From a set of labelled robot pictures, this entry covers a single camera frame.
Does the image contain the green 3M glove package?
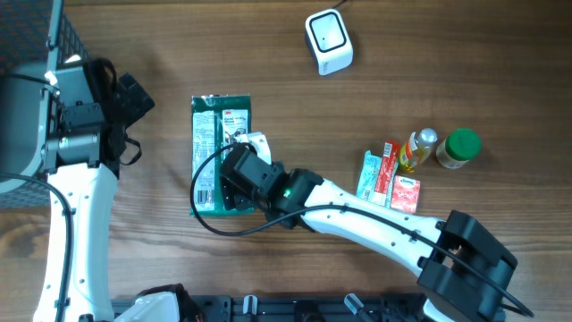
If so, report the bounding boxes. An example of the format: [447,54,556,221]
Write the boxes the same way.
[191,94,254,216]

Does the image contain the teal snack bar wrapper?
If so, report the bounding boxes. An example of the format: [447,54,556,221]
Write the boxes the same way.
[356,150,397,208]

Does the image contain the red snack bar wrapper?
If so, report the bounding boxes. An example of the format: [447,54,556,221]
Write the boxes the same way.
[372,140,400,206]

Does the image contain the orange tissue pack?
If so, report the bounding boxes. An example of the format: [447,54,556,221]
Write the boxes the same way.
[390,175,421,214]

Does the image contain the yellow liquid bottle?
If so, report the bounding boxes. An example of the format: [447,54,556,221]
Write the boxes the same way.
[398,128,438,174]

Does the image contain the green lid jar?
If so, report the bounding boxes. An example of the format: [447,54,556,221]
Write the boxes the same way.
[436,129,482,169]

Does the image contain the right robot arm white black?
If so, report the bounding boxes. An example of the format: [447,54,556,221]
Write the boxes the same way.
[220,144,517,321]

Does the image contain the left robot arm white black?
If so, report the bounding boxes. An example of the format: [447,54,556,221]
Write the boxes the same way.
[33,55,202,321]

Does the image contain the white barcode scanner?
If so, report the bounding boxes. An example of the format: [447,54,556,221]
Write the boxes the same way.
[305,9,354,76]

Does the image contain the grey plastic mesh basket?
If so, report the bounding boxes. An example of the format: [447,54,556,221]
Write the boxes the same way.
[1,0,90,209]

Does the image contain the black right camera cable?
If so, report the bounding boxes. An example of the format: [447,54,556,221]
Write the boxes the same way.
[189,141,535,318]

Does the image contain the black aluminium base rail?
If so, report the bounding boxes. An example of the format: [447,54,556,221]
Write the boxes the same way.
[191,293,428,322]

